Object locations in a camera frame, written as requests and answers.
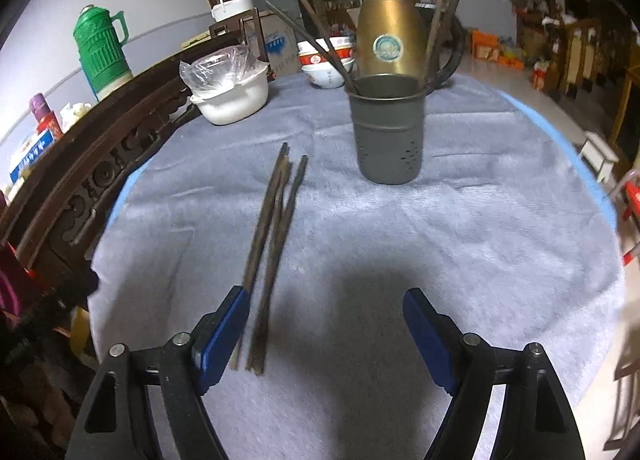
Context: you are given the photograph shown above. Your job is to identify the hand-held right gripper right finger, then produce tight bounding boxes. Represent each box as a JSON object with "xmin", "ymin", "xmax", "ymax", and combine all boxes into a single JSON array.
[{"xmin": 402, "ymin": 287, "xmax": 586, "ymax": 460}]

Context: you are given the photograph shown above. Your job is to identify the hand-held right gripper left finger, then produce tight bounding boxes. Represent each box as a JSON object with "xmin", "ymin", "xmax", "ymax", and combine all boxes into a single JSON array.
[{"xmin": 65, "ymin": 285, "xmax": 251, "ymax": 460}]

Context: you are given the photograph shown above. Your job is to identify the grey metal chopstick holder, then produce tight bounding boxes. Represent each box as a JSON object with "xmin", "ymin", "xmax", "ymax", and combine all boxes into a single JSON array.
[{"xmin": 345, "ymin": 73, "xmax": 426, "ymax": 186}]

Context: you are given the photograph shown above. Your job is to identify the grey tablecloth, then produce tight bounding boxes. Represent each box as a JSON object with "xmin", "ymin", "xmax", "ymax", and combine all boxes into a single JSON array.
[{"xmin": 87, "ymin": 73, "xmax": 626, "ymax": 460}]

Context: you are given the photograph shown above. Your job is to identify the carved dark wooden cabinet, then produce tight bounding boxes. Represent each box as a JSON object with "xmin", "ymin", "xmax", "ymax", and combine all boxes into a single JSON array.
[{"xmin": 0, "ymin": 33, "xmax": 241, "ymax": 296}]

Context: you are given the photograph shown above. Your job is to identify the blue table cover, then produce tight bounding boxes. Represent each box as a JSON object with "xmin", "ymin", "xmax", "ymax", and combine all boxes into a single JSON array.
[{"xmin": 117, "ymin": 90, "xmax": 621, "ymax": 236}]

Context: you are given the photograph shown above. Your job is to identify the white plastic basin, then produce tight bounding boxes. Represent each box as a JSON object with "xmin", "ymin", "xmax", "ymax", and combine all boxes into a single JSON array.
[{"xmin": 190, "ymin": 63, "xmax": 270, "ymax": 126}]

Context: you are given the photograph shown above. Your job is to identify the red child chair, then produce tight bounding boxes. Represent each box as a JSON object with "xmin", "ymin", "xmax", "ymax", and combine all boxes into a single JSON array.
[{"xmin": 607, "ymin": 170, "xmax": 640, "ymax": 268}]

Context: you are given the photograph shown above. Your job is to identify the white step stool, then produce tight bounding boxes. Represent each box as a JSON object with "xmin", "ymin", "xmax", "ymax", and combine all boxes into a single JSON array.
[{"xmin": 580, "ymin": 131, "xmax": 621, "ymax": 184}]

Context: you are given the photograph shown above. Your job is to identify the blue and white box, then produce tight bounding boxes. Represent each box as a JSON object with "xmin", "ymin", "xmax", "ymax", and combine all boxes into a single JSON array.
[{"xmin": 9, "ymin": 129, "xmax": 57, "ymax": 182}]

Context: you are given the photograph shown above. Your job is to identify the white plastic bag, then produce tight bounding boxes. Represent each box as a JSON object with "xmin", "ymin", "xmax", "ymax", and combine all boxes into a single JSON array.
[{"xmin": 59, "ymin": 100, "xmax": 96, "ymax": 128}]

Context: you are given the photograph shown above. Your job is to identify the clear plastic bag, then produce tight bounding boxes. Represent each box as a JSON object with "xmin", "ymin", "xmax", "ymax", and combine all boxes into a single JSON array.
[{"xmin": 179, "ymin": 44, "xmax": 261, "ymax": 94}]

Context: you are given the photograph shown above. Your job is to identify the red box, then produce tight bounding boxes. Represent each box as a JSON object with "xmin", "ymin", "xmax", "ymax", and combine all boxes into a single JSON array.
[{"xmin": 36, "ymin": 113, "xmax": 63, "ymax": 141}]

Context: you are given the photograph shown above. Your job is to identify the white bowl red band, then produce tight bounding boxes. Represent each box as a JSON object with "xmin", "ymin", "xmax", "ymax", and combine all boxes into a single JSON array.
[{"xmin": 298, "ymin": 53, "xmax": 353, "ymax": 68}]

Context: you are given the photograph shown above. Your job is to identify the magenta can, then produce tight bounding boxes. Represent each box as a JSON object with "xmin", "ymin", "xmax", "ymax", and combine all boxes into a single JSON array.
[{"xmin": 28, "ymin": 93, "xmax": 51, "ymax": 123}]

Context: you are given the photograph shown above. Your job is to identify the white chest freezer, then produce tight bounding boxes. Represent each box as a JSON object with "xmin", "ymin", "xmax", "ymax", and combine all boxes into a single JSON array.
[{"xmin": 182, "ymin": 10, "xmax": 301, "ymax": 78}]

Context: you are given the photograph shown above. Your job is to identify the orange cardboard box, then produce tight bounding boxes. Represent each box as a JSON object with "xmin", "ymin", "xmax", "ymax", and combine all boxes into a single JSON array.
[{"xmin": 470, "ymin": 29, "xmax": 501, "ymax": 61}]

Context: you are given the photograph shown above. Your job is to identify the dark wooden chair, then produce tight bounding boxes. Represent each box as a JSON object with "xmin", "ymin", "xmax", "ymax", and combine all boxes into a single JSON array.
[{"xmin": 208, "ymin": 8, "xmax": 273, "ymax": 81}]

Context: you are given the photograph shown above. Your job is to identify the green thermos flask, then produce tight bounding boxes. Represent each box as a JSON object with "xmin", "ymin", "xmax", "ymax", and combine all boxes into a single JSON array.
[{"xmin": 72, "ymin": 4, "xmax": 133, "ymax": 101}]

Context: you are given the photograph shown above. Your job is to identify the wooden stair banister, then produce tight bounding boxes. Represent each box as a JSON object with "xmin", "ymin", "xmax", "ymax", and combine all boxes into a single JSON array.
[{"xmin": 550, "ymin": 15, "xmax": 640, "ymax": 101}]

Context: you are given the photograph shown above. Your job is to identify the gold electric kettle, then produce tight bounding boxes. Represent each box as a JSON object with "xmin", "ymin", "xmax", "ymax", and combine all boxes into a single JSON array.
[{"xmin": 356, "ymin": 0, "xmax": 466, "ymax": 91}]

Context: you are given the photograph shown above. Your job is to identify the wooden side table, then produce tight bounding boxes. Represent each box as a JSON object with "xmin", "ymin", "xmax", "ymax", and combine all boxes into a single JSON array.
[{"xmin": 610, "ymin": 65, "xmax": 640, "ymax": 161}]

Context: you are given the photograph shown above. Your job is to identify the white lidded pot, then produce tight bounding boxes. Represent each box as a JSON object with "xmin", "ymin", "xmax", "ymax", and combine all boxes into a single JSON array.
[{"xmin": 210, "ymin": 0, "xmax": 255, "ymax": 24}]

